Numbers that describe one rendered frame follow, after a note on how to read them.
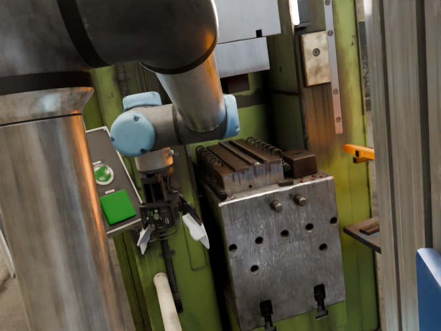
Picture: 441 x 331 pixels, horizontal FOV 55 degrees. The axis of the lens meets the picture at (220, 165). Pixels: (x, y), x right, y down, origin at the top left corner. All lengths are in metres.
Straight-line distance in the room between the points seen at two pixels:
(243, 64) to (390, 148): 1.11
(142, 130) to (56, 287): 0.37
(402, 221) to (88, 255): 0.29
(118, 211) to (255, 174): 0.46
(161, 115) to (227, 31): 0.59
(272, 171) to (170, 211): 0.55
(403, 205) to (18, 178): 0.30
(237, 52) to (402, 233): 1.13
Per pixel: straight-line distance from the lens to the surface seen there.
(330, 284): 1.51
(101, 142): 1.17
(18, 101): 0.37
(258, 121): 1.81
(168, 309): 1.33
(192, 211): 0.91
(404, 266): 0.18
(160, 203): 0.85
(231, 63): 1.27
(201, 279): 1.56
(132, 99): 0.83
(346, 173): 1.63
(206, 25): 0.41
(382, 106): 0.18
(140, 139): 0.71
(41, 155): 0.38
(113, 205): 1.10
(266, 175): 1.34
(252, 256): 1.35
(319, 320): 1.56
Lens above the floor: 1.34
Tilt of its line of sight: 15 degrees down
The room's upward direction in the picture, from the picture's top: 10 degrees counter-clockwise
